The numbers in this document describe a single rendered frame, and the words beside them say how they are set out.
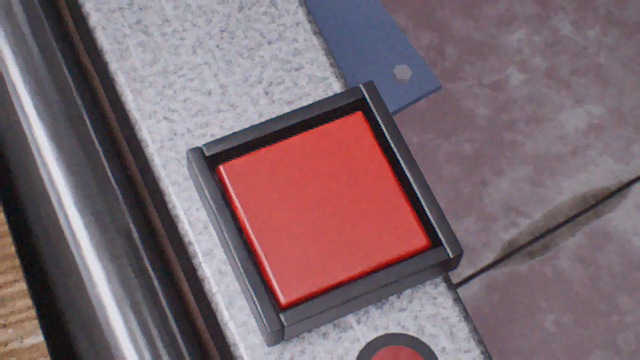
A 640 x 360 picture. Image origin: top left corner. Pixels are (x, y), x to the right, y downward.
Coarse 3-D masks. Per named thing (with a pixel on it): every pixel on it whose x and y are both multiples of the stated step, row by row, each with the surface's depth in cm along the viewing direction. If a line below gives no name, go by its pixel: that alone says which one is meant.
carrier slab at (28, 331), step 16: (0, 208) 46; (0, 224) 46; (0, 240) 46; (0, 256) 46; (16, 256) 46; (0, 272) 45; (16, 272) 45; (0, 288) 45; (16, 288) 45; (0, 304) 45; (16, 304) 45; (32, 304) 45; (0, 320) 45; (16, 320) 45; (32, 320) 45; (0, 336) 44; (16, 336) 44; (32, 336) 44; (0, 352) 44; (16, 352) 44; (32, 352) 44; (48, 352) 44
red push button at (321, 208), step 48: (288, 144) 49; (336, 144) 49; (240, 192) 48; (288, 192) 48; (336, 192) 48; (384, 192) 48; (288, 240) 47; (336, 240) 47; (384, 240) 47; (288, 288) 46; (336, 288) 47
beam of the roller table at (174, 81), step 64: (64, 0) 57; (128, 0) 53; (192, 0) 53; (256, 0) 53; (128, 64) 52; (192, 64) 52; (256, 64) 52; (320, 64) 52; (128, 128) 52; (192, 128) 50; (192, 192) 49; (192, 256) 48; (384, 320) 47; (448, 320) 48
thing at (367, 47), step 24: (312, 0) 160; (336, 0) 160; (360, 0) 160; (336, 24) 159; (360, 24) 159; (384, 24) 159; (336, 48) 157; (360, 48) 157; (384, 48) 157; (408, 48) 158; (360, 72) 156; (384, 72) 156; (408, 72) 155; (384, 96) 155; (408, 96) 155
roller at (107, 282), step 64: (0, 0) 52; (0, 64) 51; (64, 64) 52; (0, 128) 50; (64, 128) 50; (64, 192) 48; (128, 192) 50; (64, 256) 48; (128, 256) 48; (64, 320) 48; (128, 320) 46
